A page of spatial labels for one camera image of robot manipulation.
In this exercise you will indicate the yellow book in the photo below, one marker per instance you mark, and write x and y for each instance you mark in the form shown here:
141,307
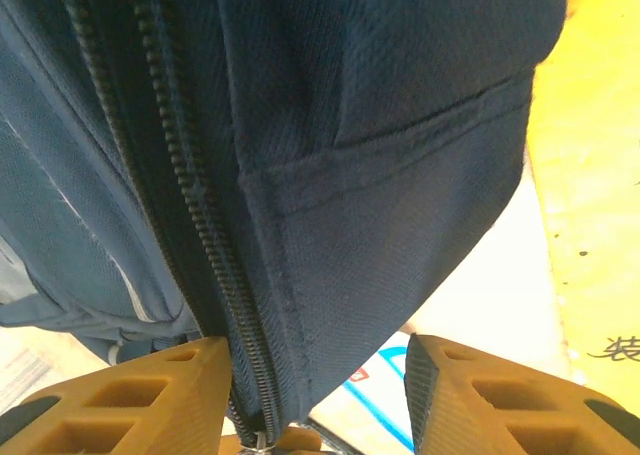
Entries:
590,175

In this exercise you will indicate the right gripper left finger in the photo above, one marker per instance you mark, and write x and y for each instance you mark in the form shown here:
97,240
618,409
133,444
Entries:
125,410

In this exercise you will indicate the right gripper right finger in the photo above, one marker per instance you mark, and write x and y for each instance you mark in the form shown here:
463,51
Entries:
500,415

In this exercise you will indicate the blue white stationery package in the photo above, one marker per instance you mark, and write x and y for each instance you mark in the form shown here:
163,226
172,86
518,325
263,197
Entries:
370,400

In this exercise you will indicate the navy blue backpack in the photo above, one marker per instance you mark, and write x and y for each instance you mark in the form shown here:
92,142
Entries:
350,175

